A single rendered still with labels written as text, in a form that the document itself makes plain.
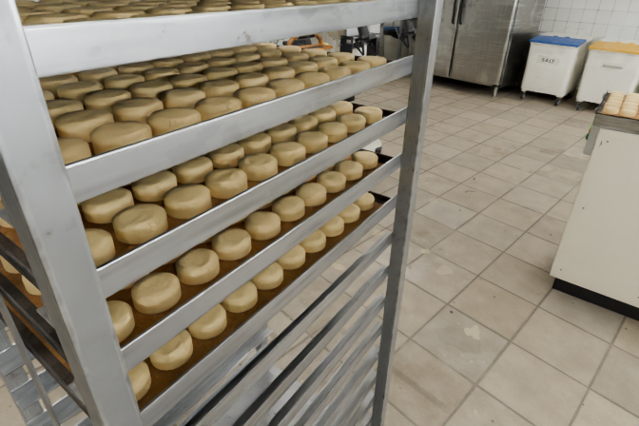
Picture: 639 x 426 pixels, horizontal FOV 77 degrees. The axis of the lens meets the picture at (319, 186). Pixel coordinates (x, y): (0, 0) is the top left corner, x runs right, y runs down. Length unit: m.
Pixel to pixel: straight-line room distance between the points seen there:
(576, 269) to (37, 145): 2.18
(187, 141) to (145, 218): 0.10
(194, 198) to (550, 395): 1.64
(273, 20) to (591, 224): 1.88
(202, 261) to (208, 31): 0.26
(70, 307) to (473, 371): 1.65
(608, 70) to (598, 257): 3.59
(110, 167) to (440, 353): 1.66
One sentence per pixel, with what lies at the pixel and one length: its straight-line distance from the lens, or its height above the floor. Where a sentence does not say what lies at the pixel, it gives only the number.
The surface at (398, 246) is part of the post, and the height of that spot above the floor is 0.86.
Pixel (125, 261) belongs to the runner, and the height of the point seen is 1.15.
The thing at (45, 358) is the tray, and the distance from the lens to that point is 0.62.
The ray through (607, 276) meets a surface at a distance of 2.26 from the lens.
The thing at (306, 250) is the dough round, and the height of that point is 0.96.
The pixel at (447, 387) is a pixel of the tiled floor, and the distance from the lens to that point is 1.77.
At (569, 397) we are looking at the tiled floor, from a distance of 1.92.
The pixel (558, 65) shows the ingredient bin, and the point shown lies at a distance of 5.69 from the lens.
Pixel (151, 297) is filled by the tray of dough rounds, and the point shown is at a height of 1.06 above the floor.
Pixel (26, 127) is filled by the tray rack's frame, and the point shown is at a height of 1.29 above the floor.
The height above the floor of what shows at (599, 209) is 0.49.
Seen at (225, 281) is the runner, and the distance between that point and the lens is 0.48.
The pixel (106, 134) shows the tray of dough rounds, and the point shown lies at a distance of 0.40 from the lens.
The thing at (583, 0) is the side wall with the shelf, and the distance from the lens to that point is 6.28.
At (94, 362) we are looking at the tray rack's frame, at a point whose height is 1.10.
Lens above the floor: 1.36
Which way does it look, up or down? 27 degrees down
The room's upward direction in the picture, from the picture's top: 1 degrees clockwise
